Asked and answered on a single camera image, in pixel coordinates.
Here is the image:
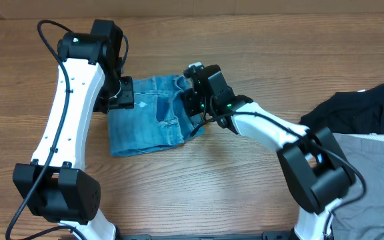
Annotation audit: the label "black garment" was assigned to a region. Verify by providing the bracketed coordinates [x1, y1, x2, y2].
[299, 84, 384, 134]

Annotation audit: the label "light blue denim jeans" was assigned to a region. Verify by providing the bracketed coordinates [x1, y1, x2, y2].
[107, 75, 201, 157]

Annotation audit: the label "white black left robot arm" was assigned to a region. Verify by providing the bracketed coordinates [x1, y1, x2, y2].
[13, 29, 132, 239]

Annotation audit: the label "grey garment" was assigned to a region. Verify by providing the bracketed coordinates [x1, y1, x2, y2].
[332, 133, 384, 239]

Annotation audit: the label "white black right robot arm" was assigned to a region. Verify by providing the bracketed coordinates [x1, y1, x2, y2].
[181, 89, 356, 239]

